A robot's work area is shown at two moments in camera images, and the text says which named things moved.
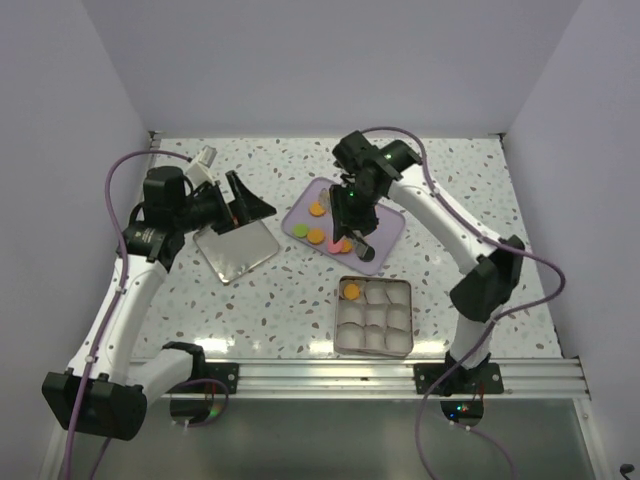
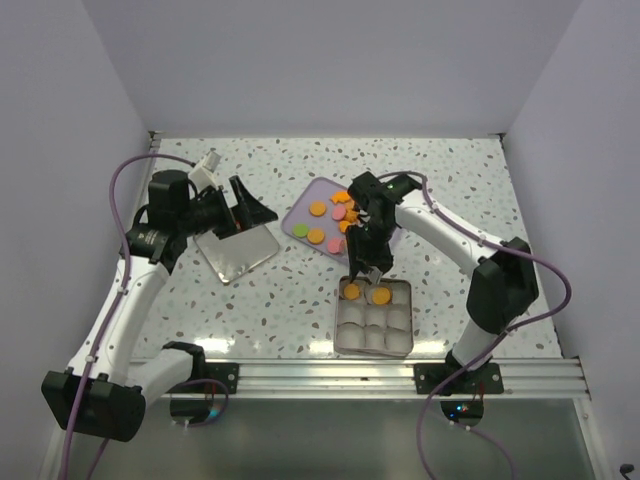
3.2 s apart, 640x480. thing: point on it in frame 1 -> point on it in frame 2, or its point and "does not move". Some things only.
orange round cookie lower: (316, 236) does not move
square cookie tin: (373, 317) does not move
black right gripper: (358, 224) -> (378, 260)
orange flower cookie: (351, 291) does not move
